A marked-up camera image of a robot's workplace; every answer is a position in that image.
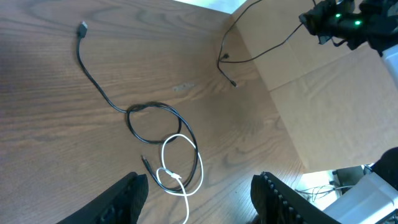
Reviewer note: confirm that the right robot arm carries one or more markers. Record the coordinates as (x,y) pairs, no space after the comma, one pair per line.
(374,198)

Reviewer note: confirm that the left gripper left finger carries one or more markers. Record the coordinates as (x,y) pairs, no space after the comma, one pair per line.
(121,203)

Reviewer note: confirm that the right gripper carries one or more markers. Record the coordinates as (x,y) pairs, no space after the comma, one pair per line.
(330,18)

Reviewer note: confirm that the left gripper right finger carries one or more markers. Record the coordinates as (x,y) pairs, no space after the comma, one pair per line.
(276,203)

